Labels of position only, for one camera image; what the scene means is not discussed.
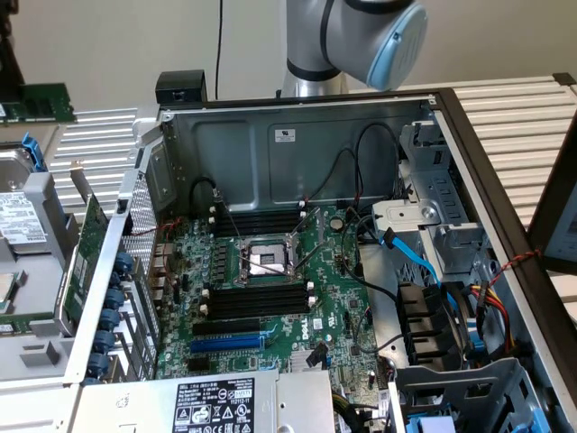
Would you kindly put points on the green RAM stick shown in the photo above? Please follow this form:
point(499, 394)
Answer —
point(45, 101)
point(18, 327)

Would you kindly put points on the black framed screen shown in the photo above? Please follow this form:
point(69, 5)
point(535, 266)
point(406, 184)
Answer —
point(547, 225)

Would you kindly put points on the silver finned heat sink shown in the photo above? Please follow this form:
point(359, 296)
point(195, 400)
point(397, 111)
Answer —
point(304, 358)

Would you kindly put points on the grey drive cage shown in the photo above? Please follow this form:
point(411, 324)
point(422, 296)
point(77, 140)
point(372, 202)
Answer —
point(451, 383)

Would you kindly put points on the black case fan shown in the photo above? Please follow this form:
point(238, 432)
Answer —
point(424, 315)

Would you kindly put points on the grey open PC case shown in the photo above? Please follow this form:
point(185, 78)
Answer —
point(225, 153)

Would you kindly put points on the black box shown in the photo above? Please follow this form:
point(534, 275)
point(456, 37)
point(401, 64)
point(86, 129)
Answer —
point(180, 88)

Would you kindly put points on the blue expansion slot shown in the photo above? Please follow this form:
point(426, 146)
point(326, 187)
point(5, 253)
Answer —
point(225, 346)

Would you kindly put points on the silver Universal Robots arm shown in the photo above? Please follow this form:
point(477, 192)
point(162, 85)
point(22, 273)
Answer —
point(351, 36)

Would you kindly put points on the silver metal bracket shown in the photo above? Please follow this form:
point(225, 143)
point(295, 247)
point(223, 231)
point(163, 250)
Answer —
point(401, 218)

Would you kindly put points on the long black expansion slot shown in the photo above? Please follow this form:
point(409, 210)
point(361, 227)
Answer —
point(225, 328)

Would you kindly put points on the blue plastic drive carrier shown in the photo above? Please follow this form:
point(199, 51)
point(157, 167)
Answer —
point(430, 425)

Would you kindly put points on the blue plastic disk bracket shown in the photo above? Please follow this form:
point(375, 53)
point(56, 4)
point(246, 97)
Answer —
point(33, 151)

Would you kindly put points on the green Dell motherboard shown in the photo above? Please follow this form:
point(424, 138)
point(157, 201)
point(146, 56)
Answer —
point(333, 279)

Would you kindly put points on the blue card retention clip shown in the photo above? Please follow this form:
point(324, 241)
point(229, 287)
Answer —
point(99, 365)
point(104, 342)
point(115, 298)
point(118, 279)
point(122, 262)
point(109, 319)

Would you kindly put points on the silver CPU socket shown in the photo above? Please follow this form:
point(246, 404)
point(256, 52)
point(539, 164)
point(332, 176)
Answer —
point(263, 259)

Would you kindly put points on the green graphics card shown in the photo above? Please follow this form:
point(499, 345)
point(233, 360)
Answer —
point(85, 257)

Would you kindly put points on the grey metal disk bay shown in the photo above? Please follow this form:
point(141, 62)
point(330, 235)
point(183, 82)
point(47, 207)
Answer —
point(442, 189)

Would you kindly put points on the grey power supply with label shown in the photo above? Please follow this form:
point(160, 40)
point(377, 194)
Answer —
point(135, 406)

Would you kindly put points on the blue plastic tab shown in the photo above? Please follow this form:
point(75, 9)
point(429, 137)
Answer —
point(477, 345)

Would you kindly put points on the black table end cap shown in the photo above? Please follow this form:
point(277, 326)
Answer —
point(565, 79)

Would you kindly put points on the silver hard disk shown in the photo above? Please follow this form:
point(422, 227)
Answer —
point(18, 212)

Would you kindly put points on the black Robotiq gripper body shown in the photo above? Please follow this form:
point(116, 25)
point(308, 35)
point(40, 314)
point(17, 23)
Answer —
point(9, 40)

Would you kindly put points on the short black expansion slot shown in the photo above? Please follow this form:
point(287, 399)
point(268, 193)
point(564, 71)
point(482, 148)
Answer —
point(200, 365)

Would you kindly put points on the round coin battery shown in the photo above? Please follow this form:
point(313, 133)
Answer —
point(336, 223)

